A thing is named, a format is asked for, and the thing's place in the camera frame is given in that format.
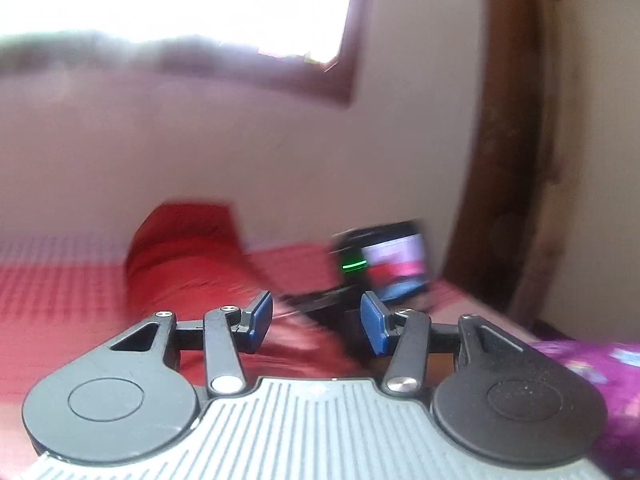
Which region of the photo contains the pink checked bed sheet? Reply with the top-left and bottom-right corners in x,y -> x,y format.
0,232 -> 543,441

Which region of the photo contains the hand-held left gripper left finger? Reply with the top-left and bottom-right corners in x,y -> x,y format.
107,290 -> 274,395

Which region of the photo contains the purple printed blanket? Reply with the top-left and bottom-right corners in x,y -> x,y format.
529,339 -> 640,480

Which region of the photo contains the red puffer jacket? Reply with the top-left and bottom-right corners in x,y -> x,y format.
124,202 -> 373,379

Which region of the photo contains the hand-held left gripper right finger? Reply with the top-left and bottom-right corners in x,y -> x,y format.
360,290 -> 532,395

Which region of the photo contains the brown framed window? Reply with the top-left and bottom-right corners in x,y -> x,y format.
0,0 -> 377,107

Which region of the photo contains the brown wooden post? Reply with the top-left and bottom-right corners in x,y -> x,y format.
440,0 -> 640,333

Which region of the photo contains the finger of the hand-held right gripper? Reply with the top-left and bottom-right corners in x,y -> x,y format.
281,287 -> 370,357

